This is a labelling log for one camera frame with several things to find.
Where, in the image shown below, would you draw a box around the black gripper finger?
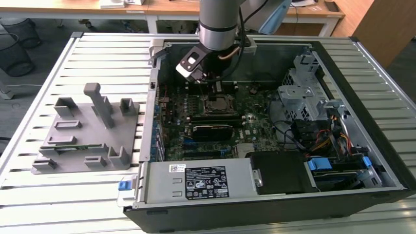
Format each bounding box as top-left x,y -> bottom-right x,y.
209,78 -> 226,102

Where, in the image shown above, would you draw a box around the metal socket cover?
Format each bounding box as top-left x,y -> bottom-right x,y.
204,95 -> 234,115

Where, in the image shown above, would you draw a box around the CPU socket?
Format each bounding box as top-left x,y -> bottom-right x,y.
201,94 -> 237,117

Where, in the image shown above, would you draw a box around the black RAM slot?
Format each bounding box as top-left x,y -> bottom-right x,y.
184,82 -> 237,86
184,85 -> 237,89
189,117 -> 244,121
189,115 -> 244,119
189,123 -> 244,127
184,88 -> 237,92
189,120 -> 244,124

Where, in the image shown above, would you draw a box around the black graphics card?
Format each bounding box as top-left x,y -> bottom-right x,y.
190,123 -> 234,142

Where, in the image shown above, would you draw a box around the green motherboard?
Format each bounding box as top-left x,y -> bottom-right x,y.
154,81 -> 284,163

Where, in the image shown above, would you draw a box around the silver chipset heatsink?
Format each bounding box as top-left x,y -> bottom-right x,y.
236,143 -> 257,158

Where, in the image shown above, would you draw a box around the black expansion slot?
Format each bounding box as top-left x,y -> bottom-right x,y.
182,150 -> 225,158

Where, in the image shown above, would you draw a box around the perforated metal drive cage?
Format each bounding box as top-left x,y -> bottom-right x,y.
277,55 -> 329,122

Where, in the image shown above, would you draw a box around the black plastic cover panel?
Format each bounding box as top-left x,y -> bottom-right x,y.
249,150 -> 318,196

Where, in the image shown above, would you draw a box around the grey power supply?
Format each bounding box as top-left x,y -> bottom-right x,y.
137,160 -> 262,205

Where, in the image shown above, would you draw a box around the grey parts rack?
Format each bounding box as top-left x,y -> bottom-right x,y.
29,82 -> 141,175

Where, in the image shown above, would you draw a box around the blue disk carrier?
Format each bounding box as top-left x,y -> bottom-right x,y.
306,157 -> 333,173

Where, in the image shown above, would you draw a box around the blue case latch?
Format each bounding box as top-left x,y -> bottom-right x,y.
117,179 -> 134,192

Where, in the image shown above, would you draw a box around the green RAM stick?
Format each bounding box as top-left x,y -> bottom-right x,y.
53,143 -> 101,151

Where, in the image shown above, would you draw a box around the black PC case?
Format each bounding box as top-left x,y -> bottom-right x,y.
122,39 -> 416,234

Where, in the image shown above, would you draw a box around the wooden cabinet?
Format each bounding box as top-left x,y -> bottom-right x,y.
330,0 -> 416,69

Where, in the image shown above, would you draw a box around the black mesh waste bin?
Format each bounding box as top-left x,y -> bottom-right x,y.
0,33 -> 34,78
0,17 -> 42,49

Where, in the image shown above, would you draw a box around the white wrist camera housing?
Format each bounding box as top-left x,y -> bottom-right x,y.
174,44 -> 212,79
241,39 -> 258,53

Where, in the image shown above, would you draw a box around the black camera cable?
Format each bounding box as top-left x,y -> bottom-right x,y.
216,0 -> 257,81
242,0 -> 272,25

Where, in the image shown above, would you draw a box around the thin black cable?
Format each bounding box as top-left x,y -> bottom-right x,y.
270,118 -> 309,154

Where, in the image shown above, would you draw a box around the red wire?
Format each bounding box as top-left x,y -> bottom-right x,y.
304,129 -> 353,158

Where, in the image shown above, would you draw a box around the orange yellow power wires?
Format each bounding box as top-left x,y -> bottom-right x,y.
308,117 -> 353,153

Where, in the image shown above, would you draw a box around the wooden desk white frame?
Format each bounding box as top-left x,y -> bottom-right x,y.
145,0 -> 345,37
0,0 -> 149,20

